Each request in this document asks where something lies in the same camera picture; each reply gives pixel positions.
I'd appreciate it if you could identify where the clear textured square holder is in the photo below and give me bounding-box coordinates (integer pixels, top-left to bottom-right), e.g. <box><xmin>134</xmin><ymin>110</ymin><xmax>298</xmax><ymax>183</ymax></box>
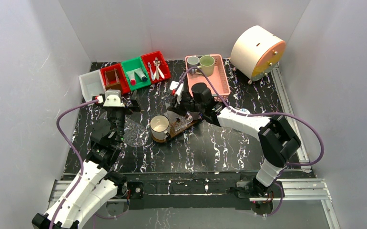
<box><xmin>171</xmin><ymin>113</ymin><xmax>193</xmax><ymax>134</ymax></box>

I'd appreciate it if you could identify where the white ribbed mug black rim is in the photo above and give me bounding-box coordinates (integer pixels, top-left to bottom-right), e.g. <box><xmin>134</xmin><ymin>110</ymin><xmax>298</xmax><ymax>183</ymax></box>
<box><xmin>150</xmin><ymin>115</ymin><xmax>170</xmax><ymax>141</ymax></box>

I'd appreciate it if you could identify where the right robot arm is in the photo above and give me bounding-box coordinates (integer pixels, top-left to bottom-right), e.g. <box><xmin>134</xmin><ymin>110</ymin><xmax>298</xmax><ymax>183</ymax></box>
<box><xmin>167</xmin><ymin>81</ymin><xmax>301</xmax><ymax>196</ymax></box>

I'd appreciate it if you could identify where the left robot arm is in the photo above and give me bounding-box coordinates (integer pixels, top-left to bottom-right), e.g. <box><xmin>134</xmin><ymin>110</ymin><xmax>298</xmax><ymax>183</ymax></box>
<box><xmin>31</xmin><ymin>94</ymin><xmax>141</xmax><ymax>229</ymax></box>

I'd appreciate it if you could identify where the brown oval wooden tray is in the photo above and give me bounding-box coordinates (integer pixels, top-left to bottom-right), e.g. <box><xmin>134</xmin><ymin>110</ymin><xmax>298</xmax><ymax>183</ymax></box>
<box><xmin>150</xmin><ymin>115</ymin><xmax>201</xmax><ymax>143</ymax></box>

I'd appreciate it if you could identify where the white toothbrush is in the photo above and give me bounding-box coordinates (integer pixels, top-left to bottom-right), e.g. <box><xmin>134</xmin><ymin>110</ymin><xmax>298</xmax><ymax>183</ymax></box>
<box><xmin>156</xmin><ymin>61</ymin><xmax>165</xmax><ymax>79</ymax></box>
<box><xmin>147</xmin><ymin>62</ymin><xmax>155</xmax><ymax>81</ymax></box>
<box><xmin>153</xmin><ymin>57</ymin><xmax>160</xmax><ymax>80</ymax></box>

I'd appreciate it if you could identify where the pink cap toothpaste tube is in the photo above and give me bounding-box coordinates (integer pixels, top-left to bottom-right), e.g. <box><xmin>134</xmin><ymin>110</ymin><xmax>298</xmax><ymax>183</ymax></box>
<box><xmin>127</xmin><ymin>71</ymin><xmax>136</xmax><ymax>86</ymax></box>

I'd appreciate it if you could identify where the blue cap toothpaste tube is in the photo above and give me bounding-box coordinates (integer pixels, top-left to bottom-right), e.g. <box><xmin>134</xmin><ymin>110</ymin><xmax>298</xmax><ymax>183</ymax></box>
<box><xmin>135</xmin><ymin>68</ymin><xmax>148</xmax><ymax>82</ymax></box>

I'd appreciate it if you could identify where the left red plastic bin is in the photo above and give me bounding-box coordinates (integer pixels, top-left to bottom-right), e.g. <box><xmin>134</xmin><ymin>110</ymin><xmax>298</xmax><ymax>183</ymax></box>
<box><xmin>100</xmin><ymin>63</ymin><xmax>131</xmax><ymax>94</ymax></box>

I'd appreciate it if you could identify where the red plastic bin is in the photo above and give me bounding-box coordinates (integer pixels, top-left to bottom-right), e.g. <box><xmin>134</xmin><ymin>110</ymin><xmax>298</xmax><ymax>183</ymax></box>
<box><xmin>100</xmin><ymin>63</ymin><xmax>131</xmax><ymax>94</ymax></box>
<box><xmin>141</xmin><ymin>51</ymin><xmax>171</xmax><ymax>84</ymax></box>

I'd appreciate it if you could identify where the brown wooden holder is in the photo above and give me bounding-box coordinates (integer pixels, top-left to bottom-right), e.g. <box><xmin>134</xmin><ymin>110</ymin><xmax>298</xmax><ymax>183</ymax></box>
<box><xmin>105</xmin><ymin>69</ymin><xmax>122</xmax><ymax>91</ymax></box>

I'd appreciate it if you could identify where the white plastic bin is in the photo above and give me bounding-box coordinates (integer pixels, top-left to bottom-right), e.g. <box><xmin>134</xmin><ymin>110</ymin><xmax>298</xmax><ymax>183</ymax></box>
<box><xmin>79</xmin><ymin>70</ymin><xmax>105</xmax><ymax>102</ymax></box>

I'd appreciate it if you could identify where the grey mug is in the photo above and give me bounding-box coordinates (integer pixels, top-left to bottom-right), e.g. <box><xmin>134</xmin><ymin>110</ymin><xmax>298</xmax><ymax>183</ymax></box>
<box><xmin>186</xmin><ymin>56</ymin><xmax>200</xmax><ymax>74</ymax></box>

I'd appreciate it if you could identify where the green mug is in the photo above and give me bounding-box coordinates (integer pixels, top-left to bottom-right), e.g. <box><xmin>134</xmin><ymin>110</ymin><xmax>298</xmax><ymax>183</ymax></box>
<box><xmin>197</xmin><ymin>55</ymin><xmax>215</xmax><ymax>77</ymax></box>

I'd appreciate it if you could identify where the green plastic bin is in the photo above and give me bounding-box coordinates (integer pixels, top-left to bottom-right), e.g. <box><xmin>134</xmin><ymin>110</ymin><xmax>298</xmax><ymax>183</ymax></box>
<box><xmin>121</xmin><ymin>57</ymin><xmax>151</xmax><ymax>91</ymax></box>

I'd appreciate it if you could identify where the right red plastic bin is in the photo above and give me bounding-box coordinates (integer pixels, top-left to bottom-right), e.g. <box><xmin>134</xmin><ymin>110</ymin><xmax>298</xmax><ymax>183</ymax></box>
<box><xmin>141</xmin><ymin>51</ymin><xmax>171</xmax><ymax>84</ymax></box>

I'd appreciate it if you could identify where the white cylindrical appliance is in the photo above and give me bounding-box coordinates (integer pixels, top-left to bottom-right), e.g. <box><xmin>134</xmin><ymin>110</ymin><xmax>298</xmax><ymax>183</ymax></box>
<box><xmin>230</xmin><ymin>25</ymin><xmax>286</xmax><ymax>83</ymax></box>

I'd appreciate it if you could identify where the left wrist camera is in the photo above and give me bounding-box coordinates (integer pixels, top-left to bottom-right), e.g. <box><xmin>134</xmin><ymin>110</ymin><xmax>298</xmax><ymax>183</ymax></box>
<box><xmin>95</xmin><ymin>89</ymin><xmax>125</xmax><ymax>108</ymax></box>

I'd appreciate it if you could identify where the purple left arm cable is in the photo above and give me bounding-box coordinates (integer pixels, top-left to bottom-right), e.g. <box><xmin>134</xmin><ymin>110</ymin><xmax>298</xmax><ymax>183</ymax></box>
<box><xmin>48</xmin><ymin>99</ymin><xmax>103</xmax><ymax>229</ymax></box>

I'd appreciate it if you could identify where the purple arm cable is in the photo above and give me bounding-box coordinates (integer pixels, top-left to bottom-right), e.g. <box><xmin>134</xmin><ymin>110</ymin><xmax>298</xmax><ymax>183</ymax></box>
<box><xmin>171</xmin><ymin>66</ymin><xmax>325</xmax><ymax>217</ymax></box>
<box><xmin>48</xmin><ymin>99</ymin><xmax>103</xmax><ymax>229</ymax></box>

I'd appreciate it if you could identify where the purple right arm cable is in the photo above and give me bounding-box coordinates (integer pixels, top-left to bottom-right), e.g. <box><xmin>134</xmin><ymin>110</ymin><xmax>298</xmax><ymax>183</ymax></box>
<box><xmin>171</xmin><ymin>66</ymin><xmax>325</xmax><ymax>217</ymax></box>

